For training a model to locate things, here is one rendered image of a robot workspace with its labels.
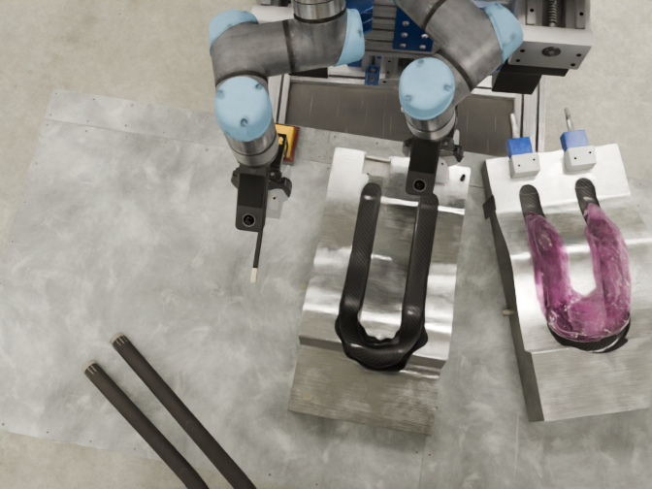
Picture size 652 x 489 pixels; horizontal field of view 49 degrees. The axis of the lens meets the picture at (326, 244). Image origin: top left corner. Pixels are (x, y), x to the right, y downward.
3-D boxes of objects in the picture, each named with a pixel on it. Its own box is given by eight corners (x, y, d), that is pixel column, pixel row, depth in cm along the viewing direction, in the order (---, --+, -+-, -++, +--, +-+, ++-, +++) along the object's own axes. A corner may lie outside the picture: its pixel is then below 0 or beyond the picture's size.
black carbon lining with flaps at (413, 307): (361, 184, 138) (362, 167, 129) (444, 198, 137) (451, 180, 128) (329, 364, 129) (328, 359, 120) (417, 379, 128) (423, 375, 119)
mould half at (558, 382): (480, 170, 145) (491, 148, 135) (607, 153, 145) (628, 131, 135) (529, 422, 132) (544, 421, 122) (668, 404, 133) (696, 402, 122)
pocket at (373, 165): (364, 158, 141) (364, 150, 138) (391, 162, 141) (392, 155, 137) (360, 179, 140) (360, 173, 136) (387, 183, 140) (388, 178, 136)
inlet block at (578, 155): (549, 114, 145) (557, 103, 140) (574, 112, 145) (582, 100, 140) (563, 176, 142) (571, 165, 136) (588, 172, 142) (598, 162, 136)
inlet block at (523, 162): (497, 121, 145) (502, 110, 140) (521, 118, 145) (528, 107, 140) (508, 182, 142) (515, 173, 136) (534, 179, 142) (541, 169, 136)
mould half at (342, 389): (336, 163, 147) (335, 137, 134) (463, 183, 145) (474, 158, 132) (290, 410, 134) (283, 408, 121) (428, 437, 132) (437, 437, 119)
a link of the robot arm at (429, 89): (471, 78, 95) (423, 121, 96) (470, 105, 106) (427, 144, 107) (431, 39, 97) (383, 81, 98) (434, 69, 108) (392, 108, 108)
